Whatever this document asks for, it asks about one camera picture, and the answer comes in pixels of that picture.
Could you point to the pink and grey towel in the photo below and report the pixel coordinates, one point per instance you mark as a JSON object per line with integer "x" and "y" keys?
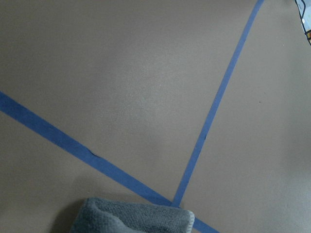
{"x": 99, "y": 215}

